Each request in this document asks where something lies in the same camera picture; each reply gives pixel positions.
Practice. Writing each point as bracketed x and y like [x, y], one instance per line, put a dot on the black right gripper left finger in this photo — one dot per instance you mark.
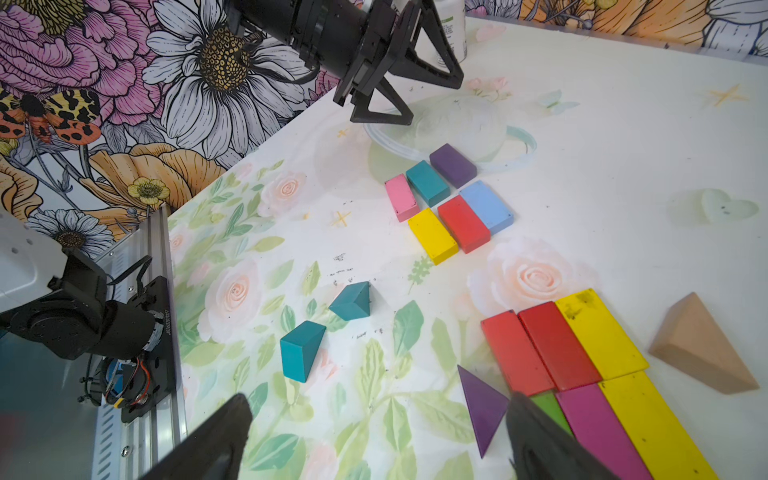
[214, 450]

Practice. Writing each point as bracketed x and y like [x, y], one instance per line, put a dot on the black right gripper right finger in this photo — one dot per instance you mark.
[543, 450]

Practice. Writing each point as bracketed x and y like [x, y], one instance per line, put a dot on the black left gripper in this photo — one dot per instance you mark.
[412, 45]

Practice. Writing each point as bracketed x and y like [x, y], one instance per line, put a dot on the green block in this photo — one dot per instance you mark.
[549, 404]

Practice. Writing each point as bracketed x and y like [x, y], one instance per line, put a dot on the magenta block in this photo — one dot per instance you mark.
[597, 428]

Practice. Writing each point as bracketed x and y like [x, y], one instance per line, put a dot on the purple triangle block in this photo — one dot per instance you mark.
[486, 407]

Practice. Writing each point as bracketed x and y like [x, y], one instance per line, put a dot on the red block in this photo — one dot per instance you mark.
[463, 224]
[561, 352]
[519, 362]

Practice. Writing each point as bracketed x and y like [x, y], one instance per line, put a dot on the pink block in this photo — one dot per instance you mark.
[402, 198]

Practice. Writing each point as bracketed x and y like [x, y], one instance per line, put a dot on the teal block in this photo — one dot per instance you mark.
[428, 184]
[353, 302]
[299, 348]

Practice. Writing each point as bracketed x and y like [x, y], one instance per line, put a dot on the purple rectangular block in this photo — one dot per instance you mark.
[453, 166]

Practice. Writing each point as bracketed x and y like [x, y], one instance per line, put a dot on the yellow block long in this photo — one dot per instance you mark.
[606, 343]

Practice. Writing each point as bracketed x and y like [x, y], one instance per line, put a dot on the blue grey triangle block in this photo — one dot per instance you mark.
[488, 206]

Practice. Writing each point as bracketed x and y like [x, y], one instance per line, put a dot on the natural wood triangle block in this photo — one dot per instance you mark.
[690, 340]

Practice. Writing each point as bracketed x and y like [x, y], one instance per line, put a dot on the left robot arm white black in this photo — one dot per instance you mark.
[323, 33]

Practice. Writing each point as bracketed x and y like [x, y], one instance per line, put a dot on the white bottle green cap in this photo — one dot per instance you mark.
[453, 21]

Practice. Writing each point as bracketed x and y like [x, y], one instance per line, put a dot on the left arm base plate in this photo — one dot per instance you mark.
[138, 354]

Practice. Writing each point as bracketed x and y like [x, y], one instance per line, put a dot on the aluminium front rail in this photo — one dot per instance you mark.
[132, 438]

